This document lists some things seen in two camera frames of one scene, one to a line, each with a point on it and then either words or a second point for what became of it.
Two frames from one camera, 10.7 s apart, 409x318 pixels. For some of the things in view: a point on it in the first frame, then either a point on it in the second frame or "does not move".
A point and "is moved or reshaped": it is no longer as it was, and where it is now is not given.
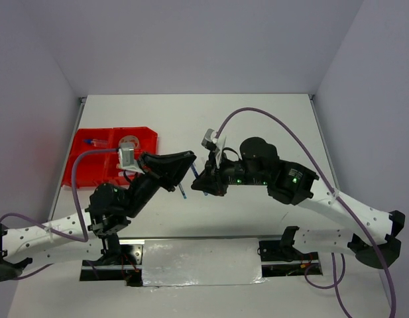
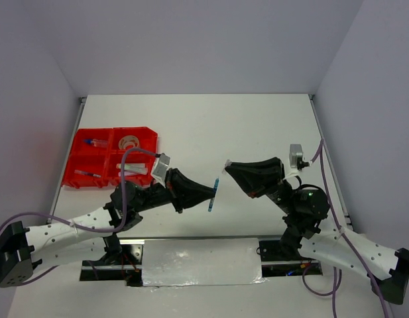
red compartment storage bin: x=101 y=168 does not move
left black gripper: x=174 y=169 to x=183 y=193
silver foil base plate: x=203 y=262 does not move
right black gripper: x=213 y=182 to x=256 y=177
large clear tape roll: x=130 y=139 does not move
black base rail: x=122 y=261 does not move
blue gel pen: x=194 y=170 to x=95 y=175
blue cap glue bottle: x=97 y=142 does not move
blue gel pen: x=182 y=191 is moved or reshaped
